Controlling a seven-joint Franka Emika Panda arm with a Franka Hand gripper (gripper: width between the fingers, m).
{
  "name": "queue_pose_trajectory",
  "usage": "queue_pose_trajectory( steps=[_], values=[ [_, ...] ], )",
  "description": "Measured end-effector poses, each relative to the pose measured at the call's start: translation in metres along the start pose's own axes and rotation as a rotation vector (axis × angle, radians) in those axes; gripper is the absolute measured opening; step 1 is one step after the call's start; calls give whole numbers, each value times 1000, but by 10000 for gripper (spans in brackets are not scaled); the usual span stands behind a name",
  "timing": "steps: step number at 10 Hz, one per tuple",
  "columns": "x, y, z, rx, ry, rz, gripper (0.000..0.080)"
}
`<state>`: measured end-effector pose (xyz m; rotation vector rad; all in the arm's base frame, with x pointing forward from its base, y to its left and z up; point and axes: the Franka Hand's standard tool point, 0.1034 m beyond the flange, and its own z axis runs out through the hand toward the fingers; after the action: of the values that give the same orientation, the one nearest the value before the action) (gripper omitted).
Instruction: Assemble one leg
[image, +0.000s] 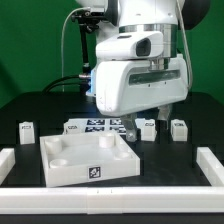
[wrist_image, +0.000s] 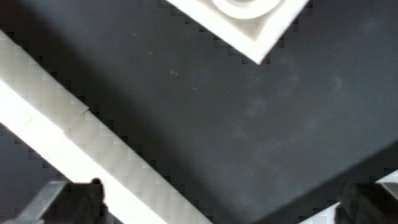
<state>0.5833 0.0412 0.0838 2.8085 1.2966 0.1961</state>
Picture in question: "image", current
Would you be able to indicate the white U-shaped obstacle fence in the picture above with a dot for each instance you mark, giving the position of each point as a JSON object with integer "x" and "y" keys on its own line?
{"x": 123, "y": 200}

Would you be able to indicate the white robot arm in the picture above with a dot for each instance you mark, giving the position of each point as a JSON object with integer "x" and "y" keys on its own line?
{"x": 166, "y": 16}

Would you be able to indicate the AprilTag base sheet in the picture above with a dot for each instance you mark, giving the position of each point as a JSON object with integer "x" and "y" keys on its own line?
{"x": 103, "y": 124}

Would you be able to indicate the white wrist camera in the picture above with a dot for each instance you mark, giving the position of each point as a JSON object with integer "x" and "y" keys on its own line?
{"x": 132, "y": 45}

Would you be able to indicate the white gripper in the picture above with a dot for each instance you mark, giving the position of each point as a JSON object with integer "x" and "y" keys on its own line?
{"x": 125, "y": 87}

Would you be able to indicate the white square tabletop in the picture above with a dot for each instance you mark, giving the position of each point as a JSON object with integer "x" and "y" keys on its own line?
{"x": 86, "y": 157}

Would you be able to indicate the black camera on stand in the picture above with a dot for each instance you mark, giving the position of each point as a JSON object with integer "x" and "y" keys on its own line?
{"x": 85, "y": 36}

